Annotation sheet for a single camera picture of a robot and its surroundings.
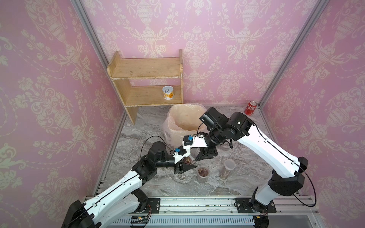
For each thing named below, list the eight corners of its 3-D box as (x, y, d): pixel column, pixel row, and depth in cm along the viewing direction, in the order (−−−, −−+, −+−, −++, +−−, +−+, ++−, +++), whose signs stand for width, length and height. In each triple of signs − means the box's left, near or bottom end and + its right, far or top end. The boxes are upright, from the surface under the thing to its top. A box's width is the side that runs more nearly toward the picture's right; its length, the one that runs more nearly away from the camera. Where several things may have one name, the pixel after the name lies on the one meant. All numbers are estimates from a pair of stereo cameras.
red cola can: (245, 115, 116) (250, 105, 107) (243, 110, 120) (248, 100, 111) (252, 115, 116) (258, 105, 107) (250, 110, 120) (255, 100, 111)
